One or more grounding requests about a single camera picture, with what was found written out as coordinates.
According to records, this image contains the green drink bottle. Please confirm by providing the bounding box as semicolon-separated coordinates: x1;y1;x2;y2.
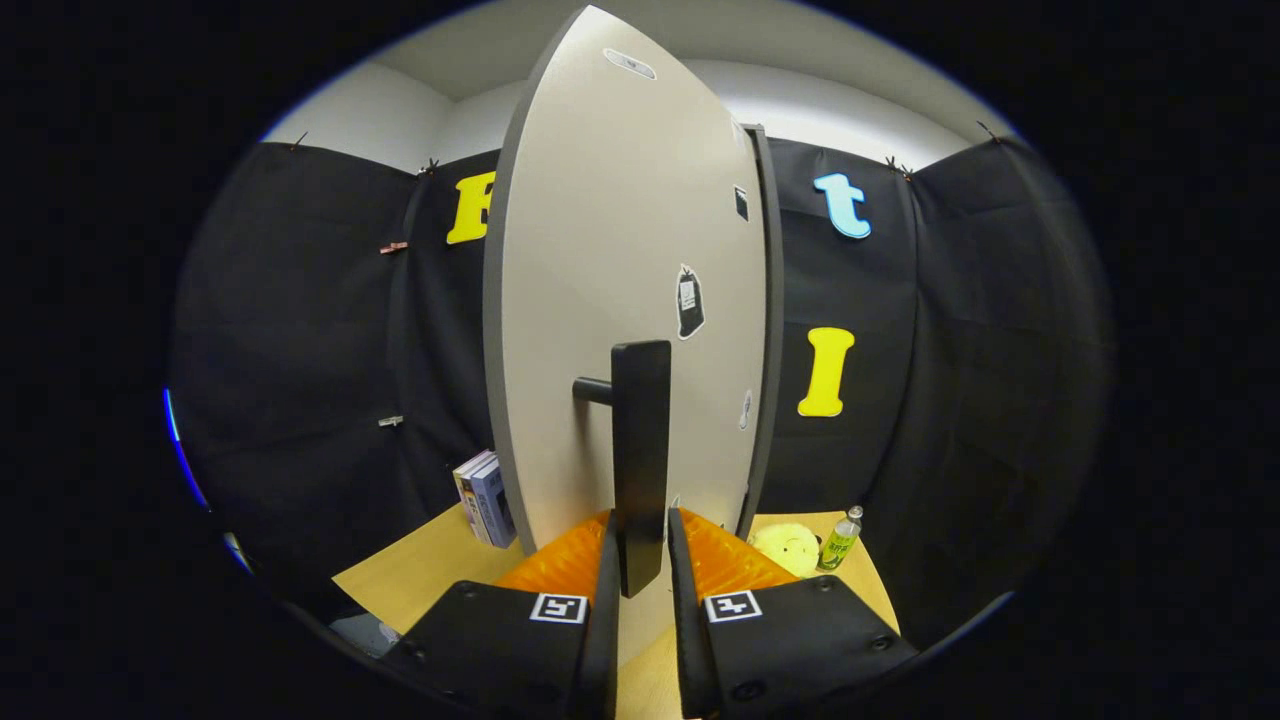
817;505;864;573

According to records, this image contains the yellow plush toy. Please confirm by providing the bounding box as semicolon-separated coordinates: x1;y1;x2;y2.
750;523;823;579

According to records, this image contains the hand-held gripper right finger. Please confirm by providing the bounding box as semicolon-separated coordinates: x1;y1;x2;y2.
667;507;919;720

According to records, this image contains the black cabinet door handle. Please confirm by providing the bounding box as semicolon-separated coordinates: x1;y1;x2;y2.
573;340;673;599

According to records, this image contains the beige shoe cabinet door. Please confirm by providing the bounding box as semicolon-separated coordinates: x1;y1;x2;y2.
483;5;769;666

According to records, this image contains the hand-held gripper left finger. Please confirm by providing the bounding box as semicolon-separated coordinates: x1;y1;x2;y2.
380;508;623;720

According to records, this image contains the black backdrop cloth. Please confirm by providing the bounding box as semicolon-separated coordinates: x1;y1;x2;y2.
170;135;1116;651

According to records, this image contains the blue book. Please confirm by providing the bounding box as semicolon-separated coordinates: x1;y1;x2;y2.
469;457;519;549

